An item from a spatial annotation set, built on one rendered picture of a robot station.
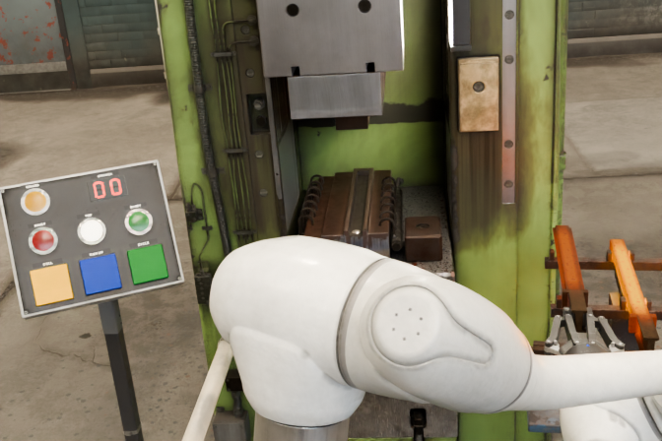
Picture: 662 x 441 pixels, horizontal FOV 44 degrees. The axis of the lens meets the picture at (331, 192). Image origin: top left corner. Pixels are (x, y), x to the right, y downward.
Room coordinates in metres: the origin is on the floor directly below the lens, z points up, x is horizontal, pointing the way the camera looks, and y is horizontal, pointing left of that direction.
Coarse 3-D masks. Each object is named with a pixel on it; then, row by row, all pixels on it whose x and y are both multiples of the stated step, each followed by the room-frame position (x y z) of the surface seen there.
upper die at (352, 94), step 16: (368, 64) 1.80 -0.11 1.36; (288, 80) 1.74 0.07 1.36; (304, 80) 1.74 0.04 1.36; (320, 80) 1.73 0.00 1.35; (336, 80) 1.73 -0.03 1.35; (352, 80) 1.73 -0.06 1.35; (368, 80) 1.72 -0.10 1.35; (384, 80) 1.97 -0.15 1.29; (304, 96) 1.74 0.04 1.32; (320, 96) 1.73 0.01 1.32; (336, 96) 1.73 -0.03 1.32; (352, 96) 1.73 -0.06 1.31; (368, 96) 1.72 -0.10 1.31; (304, 112) 1.74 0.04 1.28; (320, 112) 1.73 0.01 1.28; (336, 112) 1.73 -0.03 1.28; (352, 112) 1.73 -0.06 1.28; (368, 112) 1.72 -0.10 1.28
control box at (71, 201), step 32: (0, 192) 1.64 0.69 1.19; (64, 192) 1.67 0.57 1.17; (128, 192) 1.70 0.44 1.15; (160, 192) 1.71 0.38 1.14; (32, 224) 1.61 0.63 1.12; (64, 224) 1.63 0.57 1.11; (128, 224) 1.66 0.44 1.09; (160, 224) 1.67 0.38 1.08; (32, 256) 1.58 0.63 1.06; (64, 256) 1.59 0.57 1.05; (96, 256) 1.61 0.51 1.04; (32, 288) 1.54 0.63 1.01; (128, 288) 1.58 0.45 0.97; (160, 288) 1.64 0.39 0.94
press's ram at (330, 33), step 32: (256, 0) 1.75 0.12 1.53; (288, 0) 1.74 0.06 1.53; (320, 0) 1.73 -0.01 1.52; (352, 0) 1.73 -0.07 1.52; (384, 0) 1.72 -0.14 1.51; (288, 32) 1.74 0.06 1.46; (320, 32) 1.73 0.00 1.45; (352, 32) 1.73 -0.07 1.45; (384, 32) 1.72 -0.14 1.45; (288, 64) 1.74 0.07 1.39; (320, 64) 1.73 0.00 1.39; (352, 64) 1.73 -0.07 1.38; (384, 64) 1.72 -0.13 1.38
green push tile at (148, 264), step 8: (144, 248) 1.63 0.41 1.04; (152, 248) 1.63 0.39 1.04; (160, 248) 1.64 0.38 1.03; (128, 256) 1.62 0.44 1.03; (136, 256) 1.62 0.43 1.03; (144, 256) 1.62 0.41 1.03; (152, 256) 1.63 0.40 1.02; (160, 256) 1.63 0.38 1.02; (136, 264) 1.61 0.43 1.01; (144, 264) 1.61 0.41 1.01; (152, 264) 1.62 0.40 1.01; (160, 264) 1.62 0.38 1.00; (136, 272) 1.60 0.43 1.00; (144, 272) 1.60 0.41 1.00; (152, 272) 1.61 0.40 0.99; (160, 272) 1.61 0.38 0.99; (136, 280) 1.59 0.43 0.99; (144, 280) 1.59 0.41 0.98; (152, 280) 1.60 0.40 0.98
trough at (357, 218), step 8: (360, 176) 2.12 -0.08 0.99; (360, 184) 2.06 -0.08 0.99; (360, 192) 2.00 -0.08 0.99; (360, 200) 1.95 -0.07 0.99; (352, 208) 1.88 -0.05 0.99; (360, 208) 1.89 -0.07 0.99; (352, 216) 1.85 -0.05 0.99; (360, 216) 1.84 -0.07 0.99; (352, 224) 1.79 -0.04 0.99; (360, 224) 1.79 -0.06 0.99; (352, 232) 1.75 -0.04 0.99; (360, 232) 1.75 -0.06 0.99
